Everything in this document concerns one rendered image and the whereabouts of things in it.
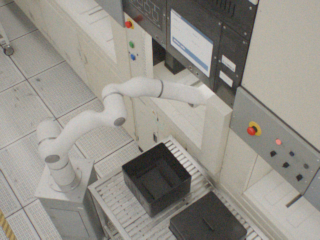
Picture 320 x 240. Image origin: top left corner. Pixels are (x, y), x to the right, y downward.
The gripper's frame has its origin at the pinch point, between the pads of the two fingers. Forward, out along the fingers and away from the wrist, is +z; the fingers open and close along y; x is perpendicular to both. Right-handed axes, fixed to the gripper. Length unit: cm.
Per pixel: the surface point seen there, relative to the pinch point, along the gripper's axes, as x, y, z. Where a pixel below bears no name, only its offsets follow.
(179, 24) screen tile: 41, -12, -30
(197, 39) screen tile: 41, 1, -30
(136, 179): -45, -1, -67
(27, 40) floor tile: -122, -242, -44
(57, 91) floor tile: -122, -159, -54
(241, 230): -35, 59, -44
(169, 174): -45, 7, -50
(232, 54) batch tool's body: 48, 21, -30
